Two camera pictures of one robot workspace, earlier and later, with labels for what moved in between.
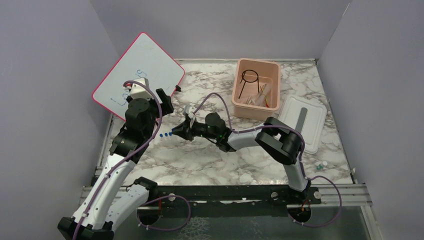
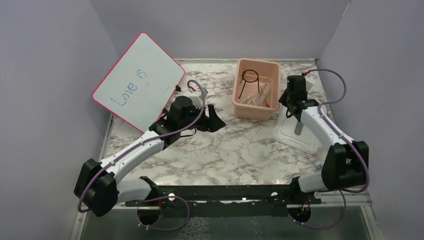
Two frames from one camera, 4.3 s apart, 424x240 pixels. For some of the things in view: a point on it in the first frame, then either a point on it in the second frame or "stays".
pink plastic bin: x=256 y=93 stays
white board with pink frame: x=143 y=58 stays
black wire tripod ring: x=249 y=82 stays
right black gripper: x=185 y=130 → x=283 y=98
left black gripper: x=166 y=106 → x=206 y=123
